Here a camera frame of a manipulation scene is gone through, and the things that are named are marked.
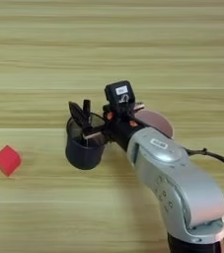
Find black marker pen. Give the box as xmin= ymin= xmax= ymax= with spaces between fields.
xmin=82 ymin=99 xmax=92 ymax=117

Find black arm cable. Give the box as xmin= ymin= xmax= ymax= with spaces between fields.
xmin=184 ymin=147 xmax=224 ymax=203

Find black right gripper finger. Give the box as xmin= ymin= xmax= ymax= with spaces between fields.
xmin=68 ymin=100 xmax=110 ymax=141
xmin=130 ymin=102 xmax=147 ymax=116

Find pink plastic cup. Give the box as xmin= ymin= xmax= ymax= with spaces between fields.
xmin=134 ymin=109 xmax=175 ymax=139

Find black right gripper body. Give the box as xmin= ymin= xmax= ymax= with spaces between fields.
xmin=102 ymin=103 xmax=151 ymax=153

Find red foam cube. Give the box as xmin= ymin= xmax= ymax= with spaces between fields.
xmin=0 ymin=144 xmax=23 ymax=178

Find black box with white label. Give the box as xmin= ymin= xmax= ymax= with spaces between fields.
xmin=104 ymin=80 xmax=137 ymax=115

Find black mesh pen holder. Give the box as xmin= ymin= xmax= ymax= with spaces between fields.
xmin=64 ymin=112 xmax=111 ymax=171

